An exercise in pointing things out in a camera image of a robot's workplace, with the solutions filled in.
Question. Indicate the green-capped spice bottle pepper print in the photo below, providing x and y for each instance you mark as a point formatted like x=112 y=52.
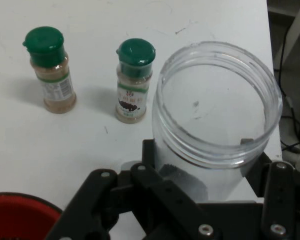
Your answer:
x=133 y=97

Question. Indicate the green-capped spice bottle barcode label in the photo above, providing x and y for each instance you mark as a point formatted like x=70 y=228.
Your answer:
x=52 y=75

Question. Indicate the clear plastic jar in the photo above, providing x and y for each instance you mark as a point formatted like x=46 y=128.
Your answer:
x=215 y=155

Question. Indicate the red bowl black rim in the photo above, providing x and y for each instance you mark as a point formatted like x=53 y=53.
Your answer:
x=27 y=212

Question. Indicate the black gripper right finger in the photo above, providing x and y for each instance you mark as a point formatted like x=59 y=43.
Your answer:
x=277 y=190

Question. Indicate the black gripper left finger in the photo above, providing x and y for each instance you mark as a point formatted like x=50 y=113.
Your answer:
x=97 y=190

